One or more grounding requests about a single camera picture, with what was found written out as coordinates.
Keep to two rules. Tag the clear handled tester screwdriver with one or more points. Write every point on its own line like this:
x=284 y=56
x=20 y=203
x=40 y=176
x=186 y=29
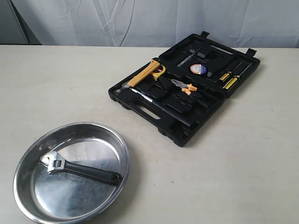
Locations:
x=193 y=54

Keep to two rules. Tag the claw hammer black handle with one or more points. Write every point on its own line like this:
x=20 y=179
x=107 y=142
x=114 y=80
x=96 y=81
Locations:
x=165 y=109

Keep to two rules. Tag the yellow tape measure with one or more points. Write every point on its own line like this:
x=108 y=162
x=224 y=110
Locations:
x=159 y=71

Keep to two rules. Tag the white backdrop curtain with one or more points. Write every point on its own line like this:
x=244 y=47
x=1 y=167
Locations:
x=149 y=23

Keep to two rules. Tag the adjustable wrench black handle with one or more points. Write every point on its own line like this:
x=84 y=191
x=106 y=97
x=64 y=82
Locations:
x=56 y=163

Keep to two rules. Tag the round stainless steel tray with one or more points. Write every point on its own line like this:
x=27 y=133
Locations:
x=71 y=173

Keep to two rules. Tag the black plastic tool case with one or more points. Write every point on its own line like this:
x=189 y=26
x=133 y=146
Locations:
x=200 y=105

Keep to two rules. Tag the yellow utility knife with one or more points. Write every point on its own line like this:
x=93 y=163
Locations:
x=144 y=73

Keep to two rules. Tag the black electrical tape roll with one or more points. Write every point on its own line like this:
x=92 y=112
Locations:
x=198 y=69

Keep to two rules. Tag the orange handled pliers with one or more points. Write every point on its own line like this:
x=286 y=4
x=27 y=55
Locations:
x=186 y=88

